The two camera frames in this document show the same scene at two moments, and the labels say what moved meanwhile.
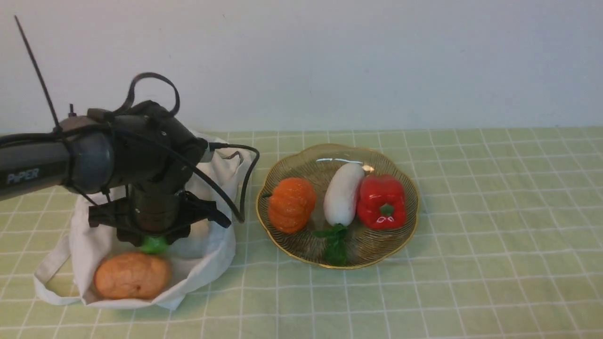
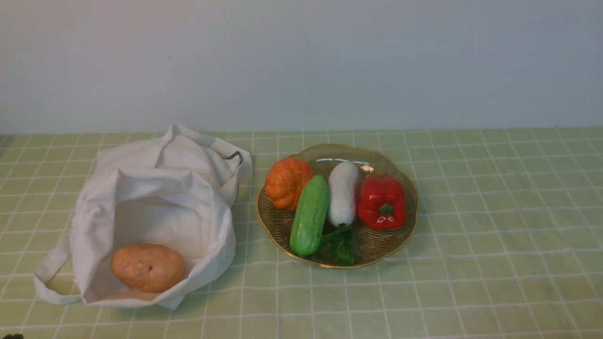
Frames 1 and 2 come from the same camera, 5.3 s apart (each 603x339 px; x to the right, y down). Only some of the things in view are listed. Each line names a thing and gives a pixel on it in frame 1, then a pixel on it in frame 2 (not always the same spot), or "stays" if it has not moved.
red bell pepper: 382,203 stays
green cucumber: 155,244 → 311,216
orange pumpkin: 291,204 → 284,180
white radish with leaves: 342,193 stays
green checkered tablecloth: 508,244 stays
